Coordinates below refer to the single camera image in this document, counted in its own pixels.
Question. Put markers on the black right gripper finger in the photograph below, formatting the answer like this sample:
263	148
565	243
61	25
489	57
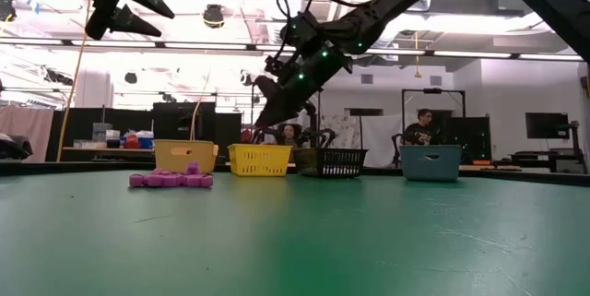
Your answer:
281	112
268	89

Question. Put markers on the yellow plastic basket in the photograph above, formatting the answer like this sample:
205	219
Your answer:
258	160

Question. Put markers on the clear plastic tub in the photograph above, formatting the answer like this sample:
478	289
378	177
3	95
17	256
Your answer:
102	131

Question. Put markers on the wooden side table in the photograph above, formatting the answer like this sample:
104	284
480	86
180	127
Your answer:
83	150

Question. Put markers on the black computer monitor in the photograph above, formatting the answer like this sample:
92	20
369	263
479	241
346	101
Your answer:
546	125

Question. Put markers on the black robot station frame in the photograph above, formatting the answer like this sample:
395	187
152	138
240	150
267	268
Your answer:
433	90

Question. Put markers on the red plastic container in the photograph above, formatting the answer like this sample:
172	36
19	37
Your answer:
132	143

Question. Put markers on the small purple foam decoration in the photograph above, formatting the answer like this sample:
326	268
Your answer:
169	180
194	181
192	167
159	172
206	181
154	181
137	181
182	180

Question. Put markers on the blue plastic tub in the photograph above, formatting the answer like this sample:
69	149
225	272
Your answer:
146	144

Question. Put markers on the black metal table frame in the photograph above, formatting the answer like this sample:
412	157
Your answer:
69	168

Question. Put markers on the pink curtain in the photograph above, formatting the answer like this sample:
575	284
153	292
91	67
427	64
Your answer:
32	123

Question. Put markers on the black desk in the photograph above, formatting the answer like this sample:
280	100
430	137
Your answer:
530	155

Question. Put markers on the blue-grey plastic basket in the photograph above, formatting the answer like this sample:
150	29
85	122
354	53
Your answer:
442	169

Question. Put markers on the person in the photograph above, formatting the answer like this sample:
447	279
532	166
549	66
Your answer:
419	135
289	134

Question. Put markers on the black partition wall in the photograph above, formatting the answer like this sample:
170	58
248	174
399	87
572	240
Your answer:
175	121

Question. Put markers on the black plastic basket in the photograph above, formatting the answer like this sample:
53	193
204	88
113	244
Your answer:
332	163

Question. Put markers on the small orange tool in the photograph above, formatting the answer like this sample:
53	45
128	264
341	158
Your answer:
484	162

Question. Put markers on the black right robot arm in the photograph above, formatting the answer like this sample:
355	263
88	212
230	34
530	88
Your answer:
396	5

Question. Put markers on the green table mat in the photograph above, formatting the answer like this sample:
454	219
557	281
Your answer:
295	250

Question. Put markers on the orange plastic basket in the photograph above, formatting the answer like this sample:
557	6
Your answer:
184	155

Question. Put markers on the black monitor stand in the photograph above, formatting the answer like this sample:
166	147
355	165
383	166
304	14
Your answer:
574	148

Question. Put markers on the white backdrop sheet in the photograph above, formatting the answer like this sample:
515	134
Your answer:
380	141

